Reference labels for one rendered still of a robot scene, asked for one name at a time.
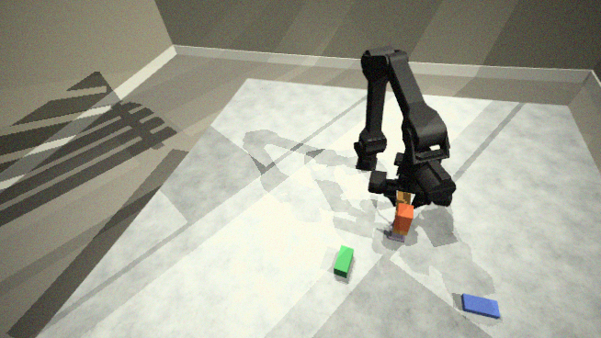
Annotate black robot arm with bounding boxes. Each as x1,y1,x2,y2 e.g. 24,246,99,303
354,45,456,201

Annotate blue flat bar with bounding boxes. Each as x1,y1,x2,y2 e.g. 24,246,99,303
461,293,501,320

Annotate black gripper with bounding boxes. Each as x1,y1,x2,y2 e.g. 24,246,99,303
368,167,452,209

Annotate green block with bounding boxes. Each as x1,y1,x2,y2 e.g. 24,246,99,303
334,244,354,278

